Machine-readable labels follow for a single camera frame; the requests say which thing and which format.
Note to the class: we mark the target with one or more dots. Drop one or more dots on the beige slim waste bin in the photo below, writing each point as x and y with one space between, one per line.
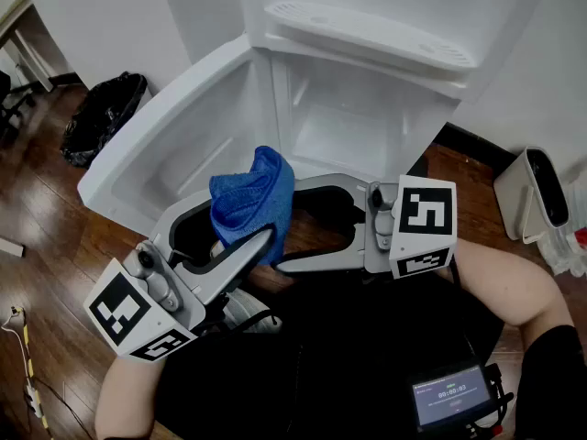
518 195

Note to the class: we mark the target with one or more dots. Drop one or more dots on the black screen device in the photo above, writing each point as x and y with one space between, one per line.
451 394

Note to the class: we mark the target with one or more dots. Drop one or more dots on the black trash bag bin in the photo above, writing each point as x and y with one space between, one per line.
103 117

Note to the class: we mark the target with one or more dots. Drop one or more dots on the white plank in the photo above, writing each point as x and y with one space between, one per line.
11 247

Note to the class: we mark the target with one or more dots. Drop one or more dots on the clear bag of bottles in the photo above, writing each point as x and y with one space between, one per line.
571 255

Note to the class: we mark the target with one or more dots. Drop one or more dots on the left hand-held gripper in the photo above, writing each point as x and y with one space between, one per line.
119 312

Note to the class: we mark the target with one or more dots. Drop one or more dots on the white drip tray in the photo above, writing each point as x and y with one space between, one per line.
367 35

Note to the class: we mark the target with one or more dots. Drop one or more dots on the white-legged desk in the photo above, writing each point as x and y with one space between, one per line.
16 21

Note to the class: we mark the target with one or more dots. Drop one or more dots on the grey sneaker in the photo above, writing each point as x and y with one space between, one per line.
243 303

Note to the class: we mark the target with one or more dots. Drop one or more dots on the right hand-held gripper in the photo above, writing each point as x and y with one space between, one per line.
426 213

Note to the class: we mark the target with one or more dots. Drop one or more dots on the person's right forearm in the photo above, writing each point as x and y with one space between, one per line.
504 282

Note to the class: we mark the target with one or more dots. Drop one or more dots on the person's left forearm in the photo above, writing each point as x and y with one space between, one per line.
124 397

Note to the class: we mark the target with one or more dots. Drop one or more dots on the white water dispenser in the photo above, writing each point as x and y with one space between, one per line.
174 122

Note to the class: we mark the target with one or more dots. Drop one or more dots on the black office chair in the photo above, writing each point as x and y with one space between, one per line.
11 103

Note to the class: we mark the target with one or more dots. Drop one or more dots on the blue cloth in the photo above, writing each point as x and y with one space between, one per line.
252 200

